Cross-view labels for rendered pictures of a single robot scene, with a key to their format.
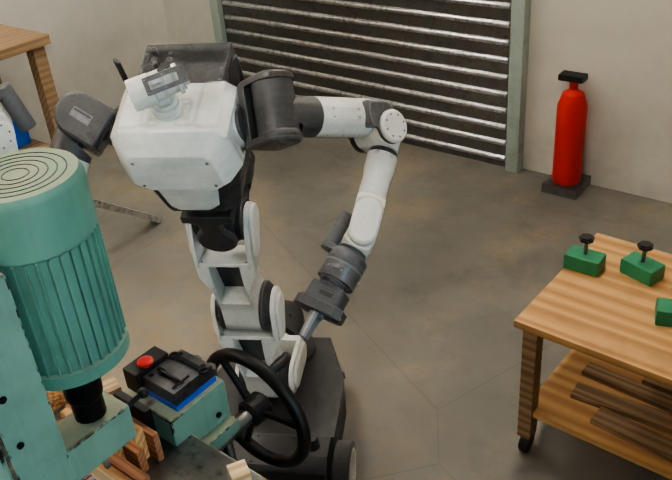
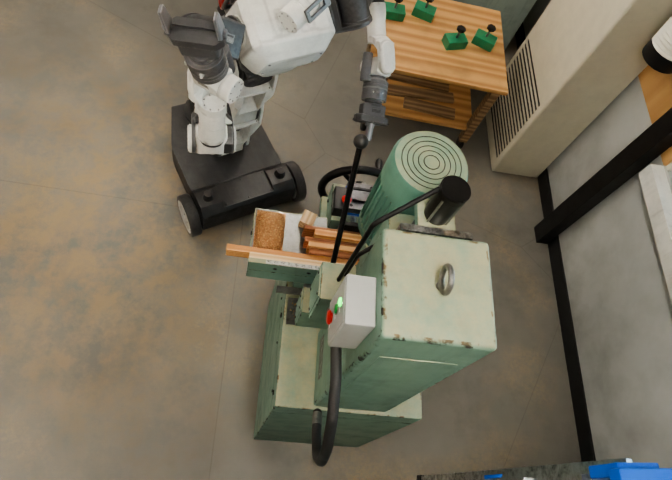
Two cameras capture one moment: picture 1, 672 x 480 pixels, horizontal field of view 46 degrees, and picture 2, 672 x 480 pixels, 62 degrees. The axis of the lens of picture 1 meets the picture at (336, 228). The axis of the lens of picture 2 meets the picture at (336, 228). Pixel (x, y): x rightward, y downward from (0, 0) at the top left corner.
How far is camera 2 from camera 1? 142 cm
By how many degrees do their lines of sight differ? 49
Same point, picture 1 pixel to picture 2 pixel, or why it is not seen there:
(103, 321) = not seen: hidden behind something
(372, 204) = (389, 45)
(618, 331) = (432, 59)
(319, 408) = (259, 147)
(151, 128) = (287, 38)
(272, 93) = not seen: outside the picture
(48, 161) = (433, 144)
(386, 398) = (270, 120)
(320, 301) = (375, 117)
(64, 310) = not seen: hidden behind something
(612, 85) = not seen: outside the picture
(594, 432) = (407, 112)
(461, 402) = (314, 109)
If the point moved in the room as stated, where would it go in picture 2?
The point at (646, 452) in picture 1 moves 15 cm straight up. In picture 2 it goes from (434, 116) to (444, 98)
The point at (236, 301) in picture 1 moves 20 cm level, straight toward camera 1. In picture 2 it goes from (247, 110) to (283, 143)
